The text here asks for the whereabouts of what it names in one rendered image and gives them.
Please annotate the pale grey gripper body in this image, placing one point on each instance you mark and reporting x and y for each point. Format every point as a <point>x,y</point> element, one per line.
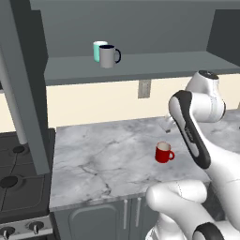
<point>165,122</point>

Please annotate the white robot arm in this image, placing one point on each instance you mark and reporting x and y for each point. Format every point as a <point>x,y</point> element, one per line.
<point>215,175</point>

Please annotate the red mug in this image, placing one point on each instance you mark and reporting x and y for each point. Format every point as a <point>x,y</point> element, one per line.
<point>162,154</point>

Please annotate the grey base cabinet door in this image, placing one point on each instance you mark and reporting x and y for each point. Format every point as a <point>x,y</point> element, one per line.
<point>93,222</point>
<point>144,218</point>

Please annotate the teal mug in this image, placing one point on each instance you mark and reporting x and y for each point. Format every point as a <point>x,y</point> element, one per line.
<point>96,51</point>

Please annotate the black gas stove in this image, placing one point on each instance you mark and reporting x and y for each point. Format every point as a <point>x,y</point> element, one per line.
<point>22,187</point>

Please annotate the black stove knob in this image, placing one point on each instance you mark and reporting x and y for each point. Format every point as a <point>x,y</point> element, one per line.
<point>7,232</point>
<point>36,227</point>

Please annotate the grey wall outlet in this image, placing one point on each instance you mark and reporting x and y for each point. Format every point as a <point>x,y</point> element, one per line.
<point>144,89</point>

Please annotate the grey open wall cabinet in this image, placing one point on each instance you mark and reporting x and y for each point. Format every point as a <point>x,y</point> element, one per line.
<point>150,31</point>

